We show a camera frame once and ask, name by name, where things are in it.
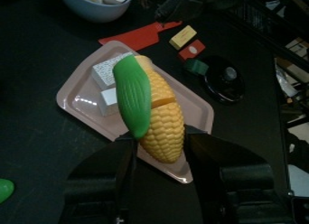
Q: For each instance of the large grey speckled toy block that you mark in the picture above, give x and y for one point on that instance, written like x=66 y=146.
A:
x=105 y=72

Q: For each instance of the red block with white dot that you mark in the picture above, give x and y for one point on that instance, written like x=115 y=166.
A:
x=192 y=49

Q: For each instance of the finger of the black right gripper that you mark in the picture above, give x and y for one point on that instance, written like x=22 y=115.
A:
x=173 y=11

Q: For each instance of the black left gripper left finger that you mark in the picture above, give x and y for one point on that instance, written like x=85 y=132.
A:
x=97 y=179

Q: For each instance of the pink plastic tray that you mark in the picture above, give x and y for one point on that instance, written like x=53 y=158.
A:
x=81 y=98

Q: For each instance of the red toy knife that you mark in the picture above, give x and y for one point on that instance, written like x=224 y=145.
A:
x=137 y=36

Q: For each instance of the cardboard box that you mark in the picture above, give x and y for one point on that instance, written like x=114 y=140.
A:
x=299 y=47

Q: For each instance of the yellow toy butter block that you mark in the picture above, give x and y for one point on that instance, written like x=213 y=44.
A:
x=182 y=37

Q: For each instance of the dark green toy block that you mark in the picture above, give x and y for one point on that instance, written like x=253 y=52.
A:
x=196 y=67

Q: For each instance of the light blue bowl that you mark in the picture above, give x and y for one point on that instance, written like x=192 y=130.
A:
x=93 y=11

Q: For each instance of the yellow toy corn cob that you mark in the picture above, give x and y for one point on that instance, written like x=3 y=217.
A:
x=165 y=125

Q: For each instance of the black round lid with knob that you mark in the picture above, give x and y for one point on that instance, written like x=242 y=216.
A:
x=225 y=83

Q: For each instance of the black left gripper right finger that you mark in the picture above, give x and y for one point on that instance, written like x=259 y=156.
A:
x=233 y=173

